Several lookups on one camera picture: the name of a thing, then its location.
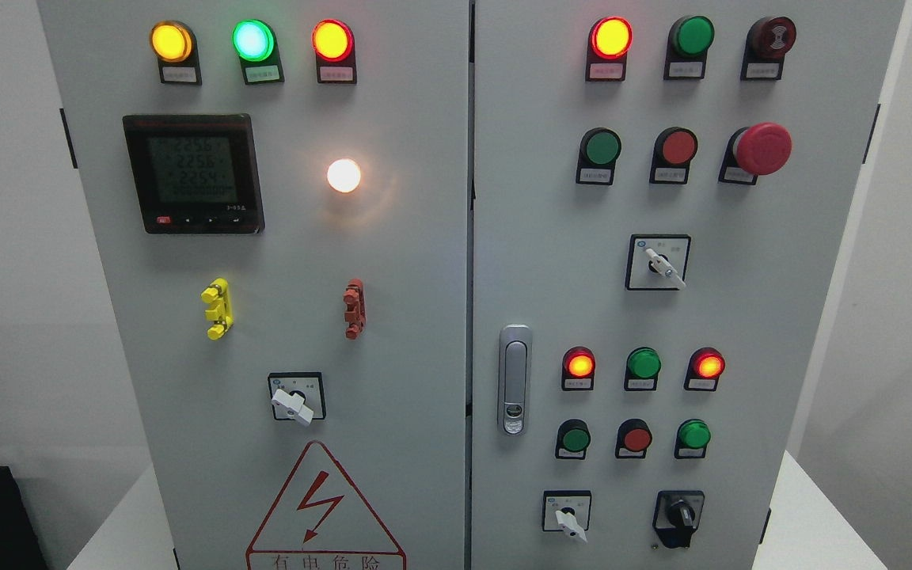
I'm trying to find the black rotary knob switch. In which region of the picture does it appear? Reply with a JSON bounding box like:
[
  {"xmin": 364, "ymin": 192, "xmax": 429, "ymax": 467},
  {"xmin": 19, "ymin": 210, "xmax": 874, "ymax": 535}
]
[{"xmin": 652, "ymin": 490, "xmax": 705, "ymax": 549}]

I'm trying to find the red terminal connector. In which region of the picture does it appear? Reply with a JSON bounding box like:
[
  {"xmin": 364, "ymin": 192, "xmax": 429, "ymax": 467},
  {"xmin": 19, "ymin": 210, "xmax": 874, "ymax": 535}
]
[{"xmin": 341, "ymin": 278, "xmax": 367, "ymax": 340}]

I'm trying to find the red lit lamp lower left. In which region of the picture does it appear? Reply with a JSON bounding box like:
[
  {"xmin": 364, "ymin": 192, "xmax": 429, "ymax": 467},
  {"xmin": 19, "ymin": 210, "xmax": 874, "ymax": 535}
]
[{"xmin": 561, "ymin": 346, "xmax": 596, "ymax": 392}]

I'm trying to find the red lit lamp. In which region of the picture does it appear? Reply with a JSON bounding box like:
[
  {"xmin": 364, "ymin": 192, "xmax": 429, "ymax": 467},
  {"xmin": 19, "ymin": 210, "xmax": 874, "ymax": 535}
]
[
  {"xmin": 561, "ymin": 346, "xmax": 596, "ymax": 392},
  {"xmin": 585, "ymin": 16, "xmax": 633, "ymax": 82}
]

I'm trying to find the white lit indicator lamp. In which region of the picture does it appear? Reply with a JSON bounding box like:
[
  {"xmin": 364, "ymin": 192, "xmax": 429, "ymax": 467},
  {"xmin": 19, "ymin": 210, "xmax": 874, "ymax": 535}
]
[{"xmin": 326, "ymin": 158, "xmax": 363, "ymax": 194}]

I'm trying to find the green push button lower left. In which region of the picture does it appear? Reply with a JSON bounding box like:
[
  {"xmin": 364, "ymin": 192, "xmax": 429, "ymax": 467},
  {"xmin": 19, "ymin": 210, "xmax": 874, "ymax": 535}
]
[{"xmin": 554, "ymin": 419, "xmax": 592, "ymax": 461}]

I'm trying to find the green push button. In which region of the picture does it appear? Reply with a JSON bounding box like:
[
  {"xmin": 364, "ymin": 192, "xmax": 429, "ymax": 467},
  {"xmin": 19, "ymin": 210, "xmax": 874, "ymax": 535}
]
[
  {"xmin": 576, "ymin": 127, "xmax": 622, "ymax": 185},
  {"xmin": 674, "ymin": 419, "xmax": 712, "ymax": 459},
  {"xmin": 554, "ymin": 419, "xmax": 592, "ymax": 461}
]

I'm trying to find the green push button upper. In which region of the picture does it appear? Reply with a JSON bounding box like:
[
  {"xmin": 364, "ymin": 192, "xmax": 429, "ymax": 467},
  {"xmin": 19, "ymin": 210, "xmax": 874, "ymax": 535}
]
[{"xmin": 576, "ymin": 127, "xmax": 622, "ymax": 185}]

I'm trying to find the grey left cabinet door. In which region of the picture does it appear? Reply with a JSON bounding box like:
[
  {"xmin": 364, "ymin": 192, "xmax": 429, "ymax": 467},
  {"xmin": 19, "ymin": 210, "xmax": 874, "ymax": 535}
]
[{"xmin": 37, "ymin": 1, "xmax": 469, "ymax": 569}]

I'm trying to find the grey cabinet door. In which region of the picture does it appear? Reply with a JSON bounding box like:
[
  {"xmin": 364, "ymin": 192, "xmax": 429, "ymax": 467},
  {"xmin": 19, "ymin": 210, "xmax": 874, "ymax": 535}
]
[
  {"xmin": 37, "ymin": 1, "xmax": 469, "ymax": 569},
  {"xmin": 470, "ymin": 1, "xmax": 905, "ymax": 569}
]

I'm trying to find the green lamp lower middle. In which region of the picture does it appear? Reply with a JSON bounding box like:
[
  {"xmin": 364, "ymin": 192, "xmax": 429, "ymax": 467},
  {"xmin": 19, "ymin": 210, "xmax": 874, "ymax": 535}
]
[{"xmin": 623, "ymin": 347, "xmax": 662, "ymax": 392}]

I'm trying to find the grey right cabinet door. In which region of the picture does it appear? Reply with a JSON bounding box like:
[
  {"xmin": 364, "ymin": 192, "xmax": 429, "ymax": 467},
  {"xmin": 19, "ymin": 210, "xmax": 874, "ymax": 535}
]
[{"xmin": 470, "ymin": 1, "xmax": 905, "ymax": 569}]

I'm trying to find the red push button lower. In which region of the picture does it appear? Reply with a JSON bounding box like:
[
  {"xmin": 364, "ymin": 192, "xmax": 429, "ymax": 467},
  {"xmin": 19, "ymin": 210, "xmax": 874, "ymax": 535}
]
[{"xmin": 614, "ymin": 418, "xmax": 652, "ymax": 459}]

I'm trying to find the red push button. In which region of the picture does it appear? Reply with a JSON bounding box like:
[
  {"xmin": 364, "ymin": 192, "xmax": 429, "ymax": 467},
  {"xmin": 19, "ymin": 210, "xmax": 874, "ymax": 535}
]
[
  {"xmin": 614, "ymin": 418, "xmax": 652, "ymax": 459},
  {"xmin": 649, "ymin": 127, "xmax": 698, "ymax": 185}
]

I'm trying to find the yellow terminal connector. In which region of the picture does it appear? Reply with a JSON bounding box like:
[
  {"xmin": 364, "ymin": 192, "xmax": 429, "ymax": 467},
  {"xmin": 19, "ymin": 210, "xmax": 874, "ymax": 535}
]
[{"xmin": 200, "ymin": 277, "xmax": 234, "ymax": 340}]

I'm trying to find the red push button upper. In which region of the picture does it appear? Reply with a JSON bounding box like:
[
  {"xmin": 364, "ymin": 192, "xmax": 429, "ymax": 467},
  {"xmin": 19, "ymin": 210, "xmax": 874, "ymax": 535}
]
[{"xmin": 649, "ymin": 127, "xmax": 698, "ymax": 185}]

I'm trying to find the red lamp lower right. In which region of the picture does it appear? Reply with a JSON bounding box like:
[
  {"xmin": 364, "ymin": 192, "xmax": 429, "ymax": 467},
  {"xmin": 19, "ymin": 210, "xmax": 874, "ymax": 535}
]
[{"xmin": 684, "ymin": 347, "xmax": 725, "ymax": 392}]

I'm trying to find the red lit lamp left door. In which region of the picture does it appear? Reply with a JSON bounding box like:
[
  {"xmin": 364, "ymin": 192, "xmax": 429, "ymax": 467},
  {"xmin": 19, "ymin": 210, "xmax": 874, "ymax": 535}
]
[{"xmin": 311, "ymin": 19, "xmax": 357, "ymax": 84}]

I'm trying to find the red electrical warning sticker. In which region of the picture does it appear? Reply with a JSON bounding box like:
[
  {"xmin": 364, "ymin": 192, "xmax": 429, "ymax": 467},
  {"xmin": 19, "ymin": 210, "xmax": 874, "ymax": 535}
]
[{"xmin": 245, "ymin": 441, "xmax": 408, "ymax": 569}]

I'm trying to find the green push button lower right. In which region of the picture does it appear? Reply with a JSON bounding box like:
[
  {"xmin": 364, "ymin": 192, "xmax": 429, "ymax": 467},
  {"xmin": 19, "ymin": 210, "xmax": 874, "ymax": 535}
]
[{"xmin": 674, "ymin": 419, "xmax": 712, "ymax": 459}]

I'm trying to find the black digital power meter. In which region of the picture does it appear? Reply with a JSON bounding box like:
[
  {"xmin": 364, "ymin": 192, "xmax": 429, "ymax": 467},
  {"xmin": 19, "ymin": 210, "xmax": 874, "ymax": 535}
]
[{"xmin": 123, "ymin": 113, "xmax": 264, "ymax": 234}]

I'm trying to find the red lit lamp right top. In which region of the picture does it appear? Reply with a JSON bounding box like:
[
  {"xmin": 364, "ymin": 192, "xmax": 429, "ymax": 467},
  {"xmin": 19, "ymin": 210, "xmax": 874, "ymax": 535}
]
[{"xmin": 585, "ymin": 16, "xmax": 633, "ymax": 82}]

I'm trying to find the green lit indicator lamp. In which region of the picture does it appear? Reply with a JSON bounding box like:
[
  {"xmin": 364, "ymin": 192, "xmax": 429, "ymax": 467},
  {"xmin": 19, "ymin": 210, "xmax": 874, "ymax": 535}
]
[{"xmin": 232, "ymin": 19, "xmax": 285, "ymax": 86}]

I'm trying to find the red emergency stop button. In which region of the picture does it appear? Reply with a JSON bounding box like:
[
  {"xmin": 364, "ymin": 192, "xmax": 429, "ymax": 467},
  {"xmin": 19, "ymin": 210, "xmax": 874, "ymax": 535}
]
[{"xmin": 719, "ymin": 122, "xmax": 792, "ymax": 185}]

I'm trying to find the green lamp right top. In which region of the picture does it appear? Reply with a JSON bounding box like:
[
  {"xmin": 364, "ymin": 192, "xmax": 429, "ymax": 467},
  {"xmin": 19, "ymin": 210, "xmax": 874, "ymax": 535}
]
[{"xmin": 663, "ymin": 15, "xmax": 714, "ymax": 81}]

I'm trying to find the yellow indicator lamp top left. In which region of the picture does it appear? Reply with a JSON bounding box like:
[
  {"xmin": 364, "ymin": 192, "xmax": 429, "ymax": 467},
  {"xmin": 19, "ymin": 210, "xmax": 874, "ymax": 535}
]
[{"xmin": 150, "ymin": 21, "xmax": 202, "ymax": 86}]

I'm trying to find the red buzzer alarm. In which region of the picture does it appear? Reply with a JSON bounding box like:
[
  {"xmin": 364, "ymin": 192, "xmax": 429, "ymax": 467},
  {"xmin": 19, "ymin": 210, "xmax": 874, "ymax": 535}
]
[{"xmin": 739, "ymin": 16, "xmax": 797, "ymax": 81}]

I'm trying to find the silver door lock handle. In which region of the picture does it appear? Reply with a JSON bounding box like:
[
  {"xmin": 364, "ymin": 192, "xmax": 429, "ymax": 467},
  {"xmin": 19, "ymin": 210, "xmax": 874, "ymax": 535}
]
[{"xmin": 497, "ymin": 324, "xmax": 533, "ymax": 436}]

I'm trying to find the white selector switch left door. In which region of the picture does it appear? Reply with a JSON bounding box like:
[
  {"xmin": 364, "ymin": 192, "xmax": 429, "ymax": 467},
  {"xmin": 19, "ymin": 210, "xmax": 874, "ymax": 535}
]
[{"xmin": 268, "ymin": 371, "xmax": 326, "ymax": 427}]

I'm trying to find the white selector switch upper right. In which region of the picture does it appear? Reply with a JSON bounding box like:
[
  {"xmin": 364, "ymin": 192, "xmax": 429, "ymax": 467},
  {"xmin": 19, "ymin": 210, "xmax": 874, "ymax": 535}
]
[{"xmin": 624, "ymin": 234, "xmax": 692, "ymax": 290}]

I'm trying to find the white selector switch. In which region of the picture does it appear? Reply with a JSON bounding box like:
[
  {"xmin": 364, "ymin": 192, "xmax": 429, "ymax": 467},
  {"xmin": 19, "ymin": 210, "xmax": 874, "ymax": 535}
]
[
  {"xmin": 541, "ymin": 490, "xmax": 592, "ymax": 544},
  {"xmin": 624, "ymin": 234, "xmax": 692, "ymax": 290}
]

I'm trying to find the white selector switch bottom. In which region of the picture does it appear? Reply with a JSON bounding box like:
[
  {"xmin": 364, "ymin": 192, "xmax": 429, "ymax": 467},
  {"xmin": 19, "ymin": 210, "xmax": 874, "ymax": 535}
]
[{"xmin": 541, "ymin": 490, "xmax": 592, "ymax": 544}]

